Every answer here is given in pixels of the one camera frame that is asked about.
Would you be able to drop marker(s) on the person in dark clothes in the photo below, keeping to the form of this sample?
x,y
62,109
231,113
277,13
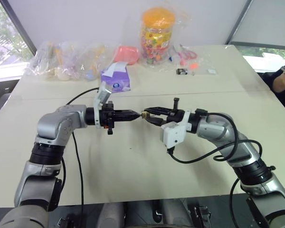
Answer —
x,y
280,85

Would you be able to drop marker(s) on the candy jar with orange lid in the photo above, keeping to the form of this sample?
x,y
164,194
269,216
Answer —
x,y
156,35

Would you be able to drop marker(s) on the pink plastic bowl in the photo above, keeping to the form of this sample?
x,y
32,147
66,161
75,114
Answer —
x,y
126,54

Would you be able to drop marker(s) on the clear bag around candy jar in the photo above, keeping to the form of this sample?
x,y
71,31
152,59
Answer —
x,y
180,28

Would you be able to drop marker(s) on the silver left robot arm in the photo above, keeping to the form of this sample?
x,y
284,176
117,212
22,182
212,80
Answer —
x,y
52,123

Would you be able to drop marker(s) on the purple tissue pack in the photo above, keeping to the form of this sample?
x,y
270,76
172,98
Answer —
x,y
116,78

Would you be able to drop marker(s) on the clear bag of pink items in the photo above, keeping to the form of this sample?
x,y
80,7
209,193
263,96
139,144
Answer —
x,y
187,57

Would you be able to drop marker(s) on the clear bag of wooden toys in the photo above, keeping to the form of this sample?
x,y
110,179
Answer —
x,y
47,61

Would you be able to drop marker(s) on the brass padlock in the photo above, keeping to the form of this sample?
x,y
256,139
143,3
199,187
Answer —
x,y
146,114

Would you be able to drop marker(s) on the small clear zip bag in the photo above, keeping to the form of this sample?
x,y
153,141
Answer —
x,y
211,72

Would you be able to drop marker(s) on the black metal bracket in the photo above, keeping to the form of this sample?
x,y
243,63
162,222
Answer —
x,y
64,222
202,213

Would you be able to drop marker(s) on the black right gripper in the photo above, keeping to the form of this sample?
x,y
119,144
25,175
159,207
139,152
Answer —
x,y
175,115

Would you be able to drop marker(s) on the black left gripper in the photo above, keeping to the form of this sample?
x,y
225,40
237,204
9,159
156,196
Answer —
x,y
108,116

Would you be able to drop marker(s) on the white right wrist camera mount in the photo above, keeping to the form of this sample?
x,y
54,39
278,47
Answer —
x,y
174,135

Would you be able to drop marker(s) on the dark window frame bar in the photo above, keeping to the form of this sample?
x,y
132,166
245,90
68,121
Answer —
x,y
240,21
19,26

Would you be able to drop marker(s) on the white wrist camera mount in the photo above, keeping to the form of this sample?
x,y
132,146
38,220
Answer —
x,y
102,96
174,135

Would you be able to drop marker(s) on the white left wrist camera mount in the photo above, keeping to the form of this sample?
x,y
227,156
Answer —
x,y
102,96

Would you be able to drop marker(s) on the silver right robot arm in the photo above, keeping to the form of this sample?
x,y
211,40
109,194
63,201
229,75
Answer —
x,y
228,137

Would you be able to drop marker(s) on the clear bag of pastel toys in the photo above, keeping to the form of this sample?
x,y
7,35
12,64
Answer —
x,y
85,61

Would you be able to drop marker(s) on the small black white box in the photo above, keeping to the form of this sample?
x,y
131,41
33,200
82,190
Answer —
x,y
182,71

